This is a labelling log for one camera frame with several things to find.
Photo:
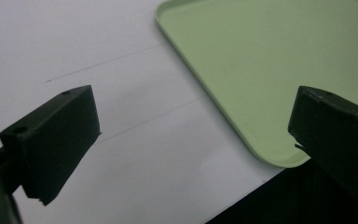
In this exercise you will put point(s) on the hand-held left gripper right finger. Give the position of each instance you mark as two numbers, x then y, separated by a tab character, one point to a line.
335	137

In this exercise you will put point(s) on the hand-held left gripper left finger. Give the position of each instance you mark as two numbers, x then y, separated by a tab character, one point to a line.
52	143

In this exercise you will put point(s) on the light green plastic tray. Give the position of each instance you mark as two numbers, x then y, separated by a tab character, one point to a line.
261	68

